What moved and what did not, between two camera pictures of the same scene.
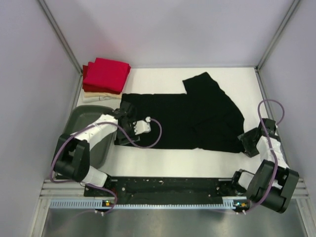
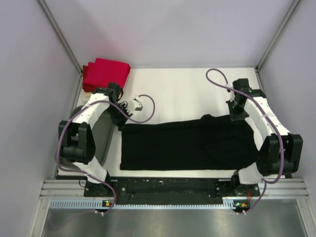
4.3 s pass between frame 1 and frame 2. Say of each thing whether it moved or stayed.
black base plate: stayed
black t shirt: moved
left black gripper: moved
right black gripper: moved
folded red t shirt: stayed
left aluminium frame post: stayed
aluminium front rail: stayed
